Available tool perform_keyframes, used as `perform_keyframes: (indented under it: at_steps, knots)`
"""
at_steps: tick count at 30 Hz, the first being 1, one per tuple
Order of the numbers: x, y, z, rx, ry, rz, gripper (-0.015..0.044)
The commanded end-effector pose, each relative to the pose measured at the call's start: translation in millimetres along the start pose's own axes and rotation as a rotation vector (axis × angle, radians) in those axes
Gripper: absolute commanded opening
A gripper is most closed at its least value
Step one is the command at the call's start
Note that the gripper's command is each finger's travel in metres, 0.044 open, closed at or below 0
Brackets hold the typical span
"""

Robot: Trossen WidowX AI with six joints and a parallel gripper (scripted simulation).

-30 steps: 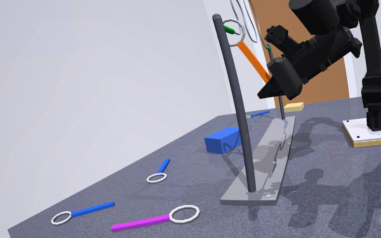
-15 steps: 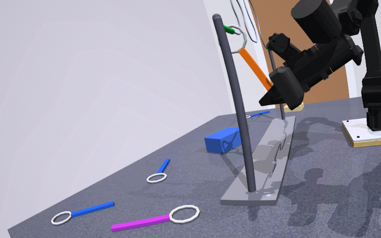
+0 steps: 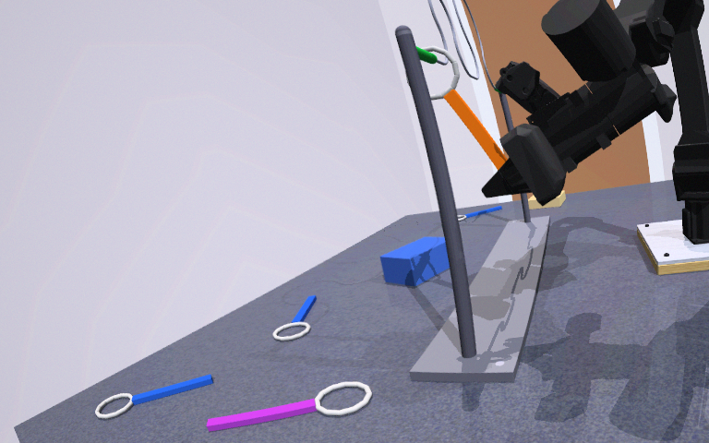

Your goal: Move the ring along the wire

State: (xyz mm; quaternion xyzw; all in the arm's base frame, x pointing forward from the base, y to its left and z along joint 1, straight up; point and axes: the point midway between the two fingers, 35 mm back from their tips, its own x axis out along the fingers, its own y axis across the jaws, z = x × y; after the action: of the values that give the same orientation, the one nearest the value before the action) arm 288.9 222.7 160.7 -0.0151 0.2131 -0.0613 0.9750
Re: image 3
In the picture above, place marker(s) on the purple handle with white loop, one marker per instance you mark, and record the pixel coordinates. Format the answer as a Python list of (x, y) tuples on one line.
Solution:
[(288, 410)]

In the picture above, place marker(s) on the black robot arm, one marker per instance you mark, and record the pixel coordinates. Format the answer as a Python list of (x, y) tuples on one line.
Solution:
[(615, 51)]

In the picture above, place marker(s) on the blue rectangular block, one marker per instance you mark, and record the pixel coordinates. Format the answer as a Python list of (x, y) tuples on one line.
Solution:
[(417, 262)]

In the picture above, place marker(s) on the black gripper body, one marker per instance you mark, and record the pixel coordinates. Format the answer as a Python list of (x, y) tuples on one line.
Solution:
[(543, 155)]

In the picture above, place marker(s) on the white loop with blue handle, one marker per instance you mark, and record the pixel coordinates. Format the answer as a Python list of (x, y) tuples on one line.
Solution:
[(297, 321), (477, 213), (153, 395)]

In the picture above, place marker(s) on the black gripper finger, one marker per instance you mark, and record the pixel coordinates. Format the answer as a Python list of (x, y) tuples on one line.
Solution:
[(506, 181)]

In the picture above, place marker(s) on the grey loop with orange handle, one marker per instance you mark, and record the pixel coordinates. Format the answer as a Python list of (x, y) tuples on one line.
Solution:
[(465, 113)]

